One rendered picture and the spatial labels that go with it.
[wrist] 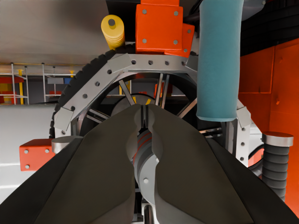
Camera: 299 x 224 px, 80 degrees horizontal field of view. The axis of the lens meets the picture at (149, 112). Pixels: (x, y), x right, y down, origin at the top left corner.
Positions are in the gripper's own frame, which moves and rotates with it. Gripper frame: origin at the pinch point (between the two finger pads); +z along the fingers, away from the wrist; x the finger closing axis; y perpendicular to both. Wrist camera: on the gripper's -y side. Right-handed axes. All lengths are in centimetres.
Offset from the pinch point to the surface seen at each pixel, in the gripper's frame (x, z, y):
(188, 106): 15, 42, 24
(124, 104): -11, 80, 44
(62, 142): -11.3, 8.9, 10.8
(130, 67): -3.7, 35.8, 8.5
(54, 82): -211, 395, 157
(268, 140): 20.5, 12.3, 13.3
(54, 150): -12.5, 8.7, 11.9
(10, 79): -311, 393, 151
